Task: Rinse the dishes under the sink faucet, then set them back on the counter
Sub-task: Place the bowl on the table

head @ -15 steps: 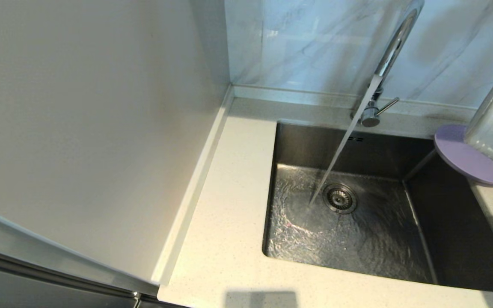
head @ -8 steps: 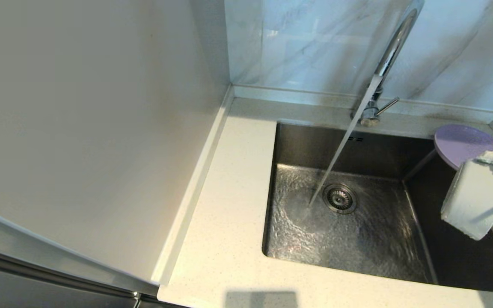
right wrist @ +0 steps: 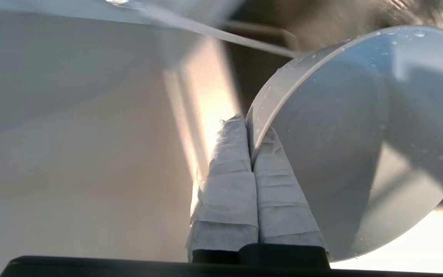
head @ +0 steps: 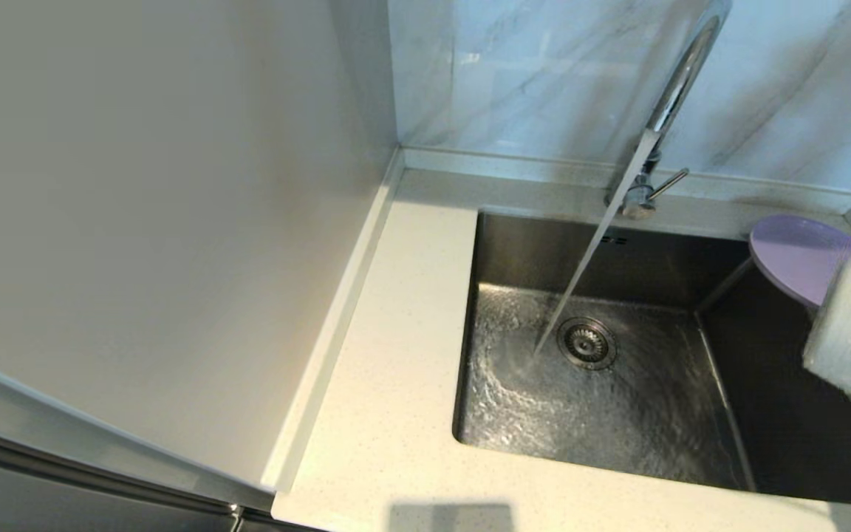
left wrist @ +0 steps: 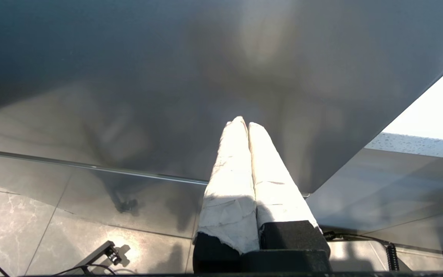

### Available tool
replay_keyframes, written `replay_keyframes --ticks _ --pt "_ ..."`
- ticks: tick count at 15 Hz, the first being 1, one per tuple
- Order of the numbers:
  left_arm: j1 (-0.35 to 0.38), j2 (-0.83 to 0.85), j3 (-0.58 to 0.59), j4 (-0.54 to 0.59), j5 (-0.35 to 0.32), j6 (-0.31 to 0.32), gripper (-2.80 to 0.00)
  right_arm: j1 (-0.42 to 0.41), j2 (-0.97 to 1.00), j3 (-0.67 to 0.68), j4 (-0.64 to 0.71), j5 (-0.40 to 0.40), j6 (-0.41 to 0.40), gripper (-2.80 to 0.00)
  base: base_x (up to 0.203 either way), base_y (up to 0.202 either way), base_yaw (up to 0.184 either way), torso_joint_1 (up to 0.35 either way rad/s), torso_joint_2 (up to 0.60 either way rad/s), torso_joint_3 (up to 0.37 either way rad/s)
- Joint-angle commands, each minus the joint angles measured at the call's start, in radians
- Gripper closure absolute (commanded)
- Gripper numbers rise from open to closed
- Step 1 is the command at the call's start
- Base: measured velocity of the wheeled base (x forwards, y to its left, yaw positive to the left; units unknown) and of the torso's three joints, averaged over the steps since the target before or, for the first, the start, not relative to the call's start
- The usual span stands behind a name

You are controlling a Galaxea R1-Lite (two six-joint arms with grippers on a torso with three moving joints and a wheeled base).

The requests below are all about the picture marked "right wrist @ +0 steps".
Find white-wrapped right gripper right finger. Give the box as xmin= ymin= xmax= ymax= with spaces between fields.
xmin=253 ymin=129 xmax=329 ymax=254

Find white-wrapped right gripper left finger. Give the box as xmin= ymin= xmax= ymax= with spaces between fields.
xmin=186 ymin=113 xmax=259 ymax=264

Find grey round bowl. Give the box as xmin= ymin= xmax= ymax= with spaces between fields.
xmin=246 ymin=25 xmax=443 ymax=263

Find running water stream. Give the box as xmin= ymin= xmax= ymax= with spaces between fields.
xmin=145 ymin=6 xmax=301 ymax=59

